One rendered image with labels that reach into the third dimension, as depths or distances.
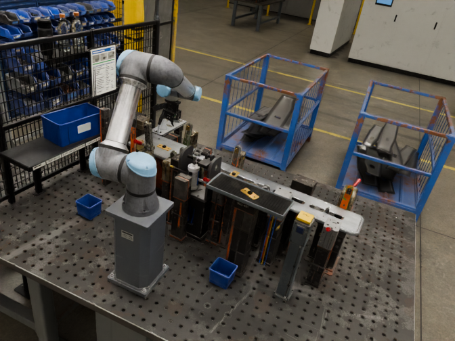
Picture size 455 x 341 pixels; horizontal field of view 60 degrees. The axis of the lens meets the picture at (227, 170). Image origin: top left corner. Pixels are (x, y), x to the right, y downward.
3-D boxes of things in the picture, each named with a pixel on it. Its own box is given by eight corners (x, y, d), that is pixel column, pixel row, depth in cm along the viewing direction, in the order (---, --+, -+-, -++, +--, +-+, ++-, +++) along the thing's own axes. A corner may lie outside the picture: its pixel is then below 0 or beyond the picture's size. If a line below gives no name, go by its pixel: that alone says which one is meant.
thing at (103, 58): (117, 90, 259) (116, 42, 244) (91, 99, 241) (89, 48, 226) (114, 89, 260) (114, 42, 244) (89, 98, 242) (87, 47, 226)
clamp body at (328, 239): (326, 277, 199) (346, 221, 181) (319, 291, 190) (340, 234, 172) (307, 269, 203) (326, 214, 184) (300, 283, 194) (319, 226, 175)
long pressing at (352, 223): (366, 216, 200) (367, 213, 199) (357, 239, 182) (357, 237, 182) (148, 132, 248) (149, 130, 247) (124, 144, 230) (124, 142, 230)
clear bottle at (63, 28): (73, 51, 225) (71, 14, 215) (64, 53, 220) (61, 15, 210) (65, 48, 227) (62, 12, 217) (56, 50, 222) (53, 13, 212)
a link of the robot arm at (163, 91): (176, 86, 193) (183, 80, 202) (155, 81, 194) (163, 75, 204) (175, 101, 197) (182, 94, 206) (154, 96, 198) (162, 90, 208)
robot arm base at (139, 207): (145, 221, 156) (146, 201, 151) (114, 208, 160) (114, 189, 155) (165, 203, 168) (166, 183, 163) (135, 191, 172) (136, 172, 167)
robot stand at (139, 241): (145, 298, 173) (147, 228, 153) (106, 280, 179) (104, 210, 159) (168, 268, 190) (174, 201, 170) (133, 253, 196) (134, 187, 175)
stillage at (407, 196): (346, 153, 490) (370, 79, 442) (413, 172, 469) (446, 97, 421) (330, 200, 392) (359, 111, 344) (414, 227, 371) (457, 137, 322)
